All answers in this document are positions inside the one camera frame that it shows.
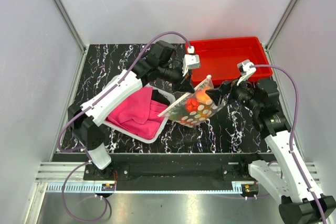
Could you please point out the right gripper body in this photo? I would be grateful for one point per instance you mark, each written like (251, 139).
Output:
(240, 93)

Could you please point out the polka dot zip bag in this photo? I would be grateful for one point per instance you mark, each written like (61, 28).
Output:
(176, 111)

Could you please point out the red fake pepper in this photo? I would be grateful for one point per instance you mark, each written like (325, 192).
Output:
(192, 105)

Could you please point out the red plastic bin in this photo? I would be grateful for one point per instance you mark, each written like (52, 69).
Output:
(220, 57)

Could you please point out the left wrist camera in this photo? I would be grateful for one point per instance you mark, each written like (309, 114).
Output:
(190, 61)

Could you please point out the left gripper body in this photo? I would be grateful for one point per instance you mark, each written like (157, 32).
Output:
(177, 77)

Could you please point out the white plastic basket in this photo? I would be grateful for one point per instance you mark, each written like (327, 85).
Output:
(147, 129)

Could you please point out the pink cloth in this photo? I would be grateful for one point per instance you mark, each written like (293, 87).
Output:
(136, 113)

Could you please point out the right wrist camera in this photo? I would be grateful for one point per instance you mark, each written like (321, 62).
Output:
(246, 69)

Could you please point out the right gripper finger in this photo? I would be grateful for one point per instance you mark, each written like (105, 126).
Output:
(220, 101)
(216, 94)

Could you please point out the fake peach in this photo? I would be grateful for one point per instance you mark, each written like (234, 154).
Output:
(201, 96)

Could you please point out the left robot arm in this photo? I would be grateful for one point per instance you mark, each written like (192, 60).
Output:
(152, 63)

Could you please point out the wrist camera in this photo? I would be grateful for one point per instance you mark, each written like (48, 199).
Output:
(246, 69)
(190, 61)

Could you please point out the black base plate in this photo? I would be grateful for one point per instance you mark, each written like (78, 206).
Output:
(207, 173)

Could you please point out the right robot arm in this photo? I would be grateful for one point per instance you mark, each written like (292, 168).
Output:
(299, 198)

